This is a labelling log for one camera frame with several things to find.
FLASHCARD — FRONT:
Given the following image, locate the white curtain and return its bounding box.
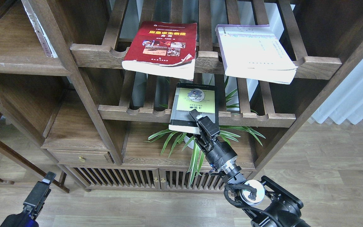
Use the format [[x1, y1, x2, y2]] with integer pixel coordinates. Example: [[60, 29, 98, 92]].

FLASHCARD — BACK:
[[310, 59, 363, 125]]

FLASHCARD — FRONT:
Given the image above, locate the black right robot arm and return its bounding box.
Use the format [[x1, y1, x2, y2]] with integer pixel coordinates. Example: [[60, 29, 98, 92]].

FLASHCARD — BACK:
[[190, 109, 308, 227]]

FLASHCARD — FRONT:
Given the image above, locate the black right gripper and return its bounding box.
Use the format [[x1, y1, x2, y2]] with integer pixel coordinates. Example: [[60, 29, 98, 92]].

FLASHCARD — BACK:
[[190, 109, 242, 183]]

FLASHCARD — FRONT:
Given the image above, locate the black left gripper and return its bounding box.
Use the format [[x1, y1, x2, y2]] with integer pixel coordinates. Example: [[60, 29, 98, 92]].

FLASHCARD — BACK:
[[0, 172, 56, 227]]

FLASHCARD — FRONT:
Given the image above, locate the white plant pot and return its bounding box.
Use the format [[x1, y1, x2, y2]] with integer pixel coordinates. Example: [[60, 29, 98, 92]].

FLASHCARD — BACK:
[[182, 134, 196, 150]]

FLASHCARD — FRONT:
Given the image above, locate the wooden furniture at left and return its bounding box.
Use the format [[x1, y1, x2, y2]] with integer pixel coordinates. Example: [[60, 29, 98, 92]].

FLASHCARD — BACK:
[[0, 95, 70, 193]]

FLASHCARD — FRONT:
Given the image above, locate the thin book white spine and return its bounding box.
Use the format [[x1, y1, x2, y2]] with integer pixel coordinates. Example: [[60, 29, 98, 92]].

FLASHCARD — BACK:
[[22, 0, 58, 58]]

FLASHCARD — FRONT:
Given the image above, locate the green black cover book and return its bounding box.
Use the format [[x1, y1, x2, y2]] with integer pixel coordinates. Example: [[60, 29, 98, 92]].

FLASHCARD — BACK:
[[168, 83, 219, 134]]

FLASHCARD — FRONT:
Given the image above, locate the dark wooden bookshelf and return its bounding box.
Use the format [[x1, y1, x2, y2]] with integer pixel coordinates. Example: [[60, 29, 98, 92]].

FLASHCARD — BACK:
[[0, 0, 363, 191]]

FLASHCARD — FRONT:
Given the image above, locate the green spider plant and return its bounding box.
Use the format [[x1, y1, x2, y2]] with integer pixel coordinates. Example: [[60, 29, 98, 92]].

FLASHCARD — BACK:
[[144, 76, 266, 186]]

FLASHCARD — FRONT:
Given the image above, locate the red cover book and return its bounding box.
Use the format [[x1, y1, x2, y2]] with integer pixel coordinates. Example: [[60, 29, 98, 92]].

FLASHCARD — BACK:
[[122, 21, 197, 80]]

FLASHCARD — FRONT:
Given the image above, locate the white purple book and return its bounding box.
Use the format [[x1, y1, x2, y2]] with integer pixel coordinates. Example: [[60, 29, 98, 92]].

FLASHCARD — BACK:
[[216, 25, 297, 84]]

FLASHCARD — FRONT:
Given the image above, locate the brass drawer knob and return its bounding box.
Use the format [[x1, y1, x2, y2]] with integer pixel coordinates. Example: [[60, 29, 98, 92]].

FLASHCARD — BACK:
[[79, 156, 86, 163]]

